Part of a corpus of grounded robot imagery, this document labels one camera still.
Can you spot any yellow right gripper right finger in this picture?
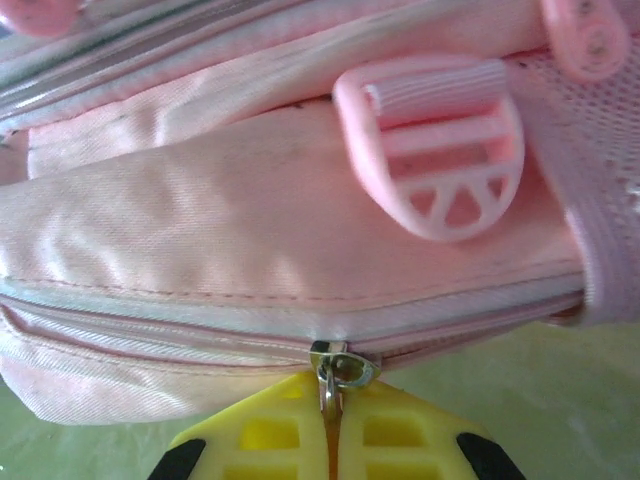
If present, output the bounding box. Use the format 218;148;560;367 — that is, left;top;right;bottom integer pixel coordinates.
332;380;527;480

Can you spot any pink fabric backpack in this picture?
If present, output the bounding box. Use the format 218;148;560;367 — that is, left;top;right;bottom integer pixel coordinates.
0;0;640;426

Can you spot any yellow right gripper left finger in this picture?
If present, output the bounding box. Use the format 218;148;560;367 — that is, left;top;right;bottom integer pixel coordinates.
146;372;332;480

